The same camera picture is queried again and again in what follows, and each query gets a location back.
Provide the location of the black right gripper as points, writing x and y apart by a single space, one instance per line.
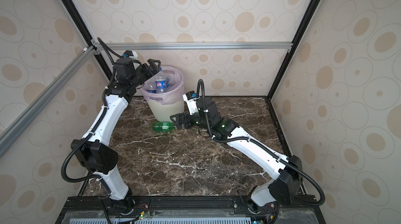
185 116

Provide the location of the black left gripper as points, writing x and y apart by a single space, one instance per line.
145 68

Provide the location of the green bottle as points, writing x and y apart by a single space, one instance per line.
163 126

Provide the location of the blue label white cap bottle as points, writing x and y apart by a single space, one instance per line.
151 88

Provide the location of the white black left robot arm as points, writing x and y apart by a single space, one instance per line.
92 150

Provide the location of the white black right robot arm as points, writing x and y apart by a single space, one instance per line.
286 174

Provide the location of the white ribbed waste bin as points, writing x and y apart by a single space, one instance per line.
163 112

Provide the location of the pink bin liner bag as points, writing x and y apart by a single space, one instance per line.
176 87

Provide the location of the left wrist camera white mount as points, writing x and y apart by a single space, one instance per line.
131 54

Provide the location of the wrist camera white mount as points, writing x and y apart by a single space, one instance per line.
131 54
190 98

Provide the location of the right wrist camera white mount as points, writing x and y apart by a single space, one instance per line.
190 98

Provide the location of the aluminium rail back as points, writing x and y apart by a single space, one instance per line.
200 46

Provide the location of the aluminium rail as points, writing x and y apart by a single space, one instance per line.
19 125
200 46

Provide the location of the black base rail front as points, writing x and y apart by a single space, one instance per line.
186 210

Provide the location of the aluminium rail left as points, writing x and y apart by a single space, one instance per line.
19 125

